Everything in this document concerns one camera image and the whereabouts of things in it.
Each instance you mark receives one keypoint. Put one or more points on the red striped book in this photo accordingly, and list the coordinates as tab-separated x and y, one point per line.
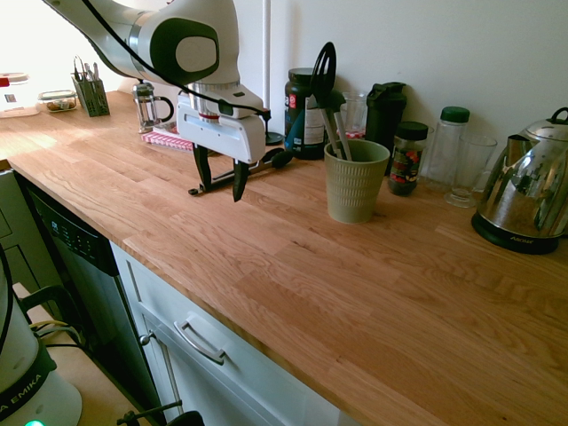
166	141

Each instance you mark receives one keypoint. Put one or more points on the tall white candle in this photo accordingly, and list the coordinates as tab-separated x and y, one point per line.
266	53

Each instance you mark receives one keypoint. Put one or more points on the black metal clamp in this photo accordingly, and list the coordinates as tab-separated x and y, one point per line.
146	415

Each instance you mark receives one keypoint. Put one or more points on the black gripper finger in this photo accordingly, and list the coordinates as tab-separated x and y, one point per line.
239	182
202	168

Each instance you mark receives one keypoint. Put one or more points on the white container with red clip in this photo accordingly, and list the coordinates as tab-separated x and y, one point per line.
13	95

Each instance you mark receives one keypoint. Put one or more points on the black kettle base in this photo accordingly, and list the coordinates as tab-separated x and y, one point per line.
510	239

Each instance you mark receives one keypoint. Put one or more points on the black shaker bottle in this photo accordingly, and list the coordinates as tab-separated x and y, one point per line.
384	120

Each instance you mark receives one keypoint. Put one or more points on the round metal cabinet knob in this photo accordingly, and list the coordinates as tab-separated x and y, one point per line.
145	339

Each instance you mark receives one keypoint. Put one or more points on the grey side cabinet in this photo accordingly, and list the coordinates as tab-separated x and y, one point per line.
18	231

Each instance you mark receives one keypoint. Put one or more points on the glass French press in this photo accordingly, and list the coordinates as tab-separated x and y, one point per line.
148	108

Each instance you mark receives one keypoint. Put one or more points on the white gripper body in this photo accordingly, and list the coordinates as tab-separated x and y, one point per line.
222	137

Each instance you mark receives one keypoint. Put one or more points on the green ribbed utensil holder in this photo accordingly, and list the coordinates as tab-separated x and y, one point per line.
355	191

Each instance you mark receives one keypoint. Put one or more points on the green perforated cutlery caddy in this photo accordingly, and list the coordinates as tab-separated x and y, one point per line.
92	100

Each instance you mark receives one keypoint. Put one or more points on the footed clear glass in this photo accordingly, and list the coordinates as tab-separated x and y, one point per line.
470	168

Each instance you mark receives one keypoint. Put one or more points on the white kitchen base cabinet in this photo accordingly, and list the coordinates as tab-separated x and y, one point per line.
248	381

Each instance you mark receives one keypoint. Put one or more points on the coffee jar with black lid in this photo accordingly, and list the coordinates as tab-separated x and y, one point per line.
406	164

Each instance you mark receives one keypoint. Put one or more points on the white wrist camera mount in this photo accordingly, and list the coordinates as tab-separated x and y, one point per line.
242	105

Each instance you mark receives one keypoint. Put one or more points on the clear bottle with green lid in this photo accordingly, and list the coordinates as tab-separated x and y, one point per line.
448	151

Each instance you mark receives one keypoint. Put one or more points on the black candle holder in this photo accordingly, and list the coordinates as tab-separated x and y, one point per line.
274	138

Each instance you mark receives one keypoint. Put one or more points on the glass food container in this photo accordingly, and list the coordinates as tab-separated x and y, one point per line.
57	101

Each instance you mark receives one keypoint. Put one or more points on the steel tongs with black tips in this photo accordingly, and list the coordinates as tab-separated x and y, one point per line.
280	159

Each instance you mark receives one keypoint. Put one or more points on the metal tongs in caddy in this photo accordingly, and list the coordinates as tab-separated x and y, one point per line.
78	66

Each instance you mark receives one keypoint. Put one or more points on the black dishwasher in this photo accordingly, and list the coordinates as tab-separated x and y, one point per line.
89	284

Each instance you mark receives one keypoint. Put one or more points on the plain drinking glass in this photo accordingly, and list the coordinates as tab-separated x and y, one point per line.
355	113

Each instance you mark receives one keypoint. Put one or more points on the shiny steel electric kettle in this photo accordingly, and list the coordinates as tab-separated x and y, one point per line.
528	186

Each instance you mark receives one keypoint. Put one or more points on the black protein powder tub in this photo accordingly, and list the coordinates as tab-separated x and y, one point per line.
302	111

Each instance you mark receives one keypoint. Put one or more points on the metal cutlery piece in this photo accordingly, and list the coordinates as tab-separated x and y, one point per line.
96	71
89	72

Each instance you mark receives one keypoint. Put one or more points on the red white checked item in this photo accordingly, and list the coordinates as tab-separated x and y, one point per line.
355	134

